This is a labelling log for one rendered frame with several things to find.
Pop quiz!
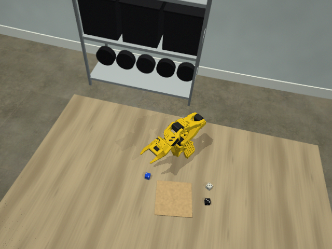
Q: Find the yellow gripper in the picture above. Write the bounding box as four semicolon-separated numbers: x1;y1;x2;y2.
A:
140;136;172;164

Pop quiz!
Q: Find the black die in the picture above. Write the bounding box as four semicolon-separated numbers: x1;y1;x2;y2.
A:
204;198;211;205

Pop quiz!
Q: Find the white die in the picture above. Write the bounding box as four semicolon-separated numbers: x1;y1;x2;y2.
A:
205;183;213;191

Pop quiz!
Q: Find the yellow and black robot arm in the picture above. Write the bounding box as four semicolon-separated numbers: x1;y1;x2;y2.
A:
164;113;206;158

